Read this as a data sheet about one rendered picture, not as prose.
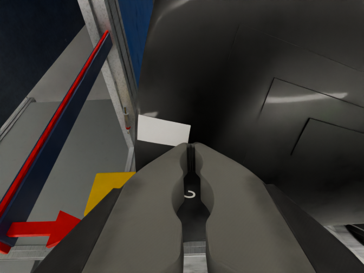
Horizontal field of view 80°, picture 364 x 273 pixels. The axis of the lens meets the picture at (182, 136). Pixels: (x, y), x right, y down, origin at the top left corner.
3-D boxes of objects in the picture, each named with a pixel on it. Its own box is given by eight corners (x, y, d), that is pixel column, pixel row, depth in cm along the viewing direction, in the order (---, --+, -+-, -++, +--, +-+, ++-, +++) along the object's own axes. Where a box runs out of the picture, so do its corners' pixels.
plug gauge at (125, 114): (130, 134, 52) (127, 108, 46) (125, 134, 52) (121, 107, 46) (131, 131, 53) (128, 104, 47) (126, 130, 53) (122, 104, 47)
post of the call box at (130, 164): (143, 153, 59) (136, 195, 51) (131, 154, 59) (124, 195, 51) (141, 146, 57) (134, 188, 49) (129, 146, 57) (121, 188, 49)
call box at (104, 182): (156, 201, 56) (152, 245, 49) (117, 202, 57) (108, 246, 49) (145, 164, 45) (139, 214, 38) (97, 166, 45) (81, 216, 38)
